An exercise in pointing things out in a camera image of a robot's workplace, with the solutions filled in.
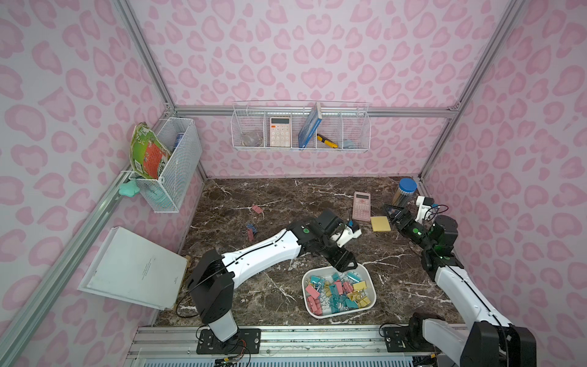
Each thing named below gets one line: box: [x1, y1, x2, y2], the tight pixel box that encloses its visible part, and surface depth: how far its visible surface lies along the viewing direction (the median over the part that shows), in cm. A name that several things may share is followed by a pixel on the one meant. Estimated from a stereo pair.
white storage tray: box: [301, 263, 377, 319], surface depth 82 cm
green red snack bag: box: [129, 122, 171, 180], surface depth 73 cm
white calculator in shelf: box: [269, 116, 291, 148], surface depth 97 cm
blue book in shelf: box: [298, 101, 323, 151], surface depth 90 cm
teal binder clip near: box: [310, 275, 325, 288], surface depth 85 cm
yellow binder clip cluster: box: [324, 280, 332, 297], surface depth 83 cm
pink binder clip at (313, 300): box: [305, 284, 324, 316], surface depth 80 cm
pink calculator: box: [352, 191, 371, 222], surface depth 109 cm
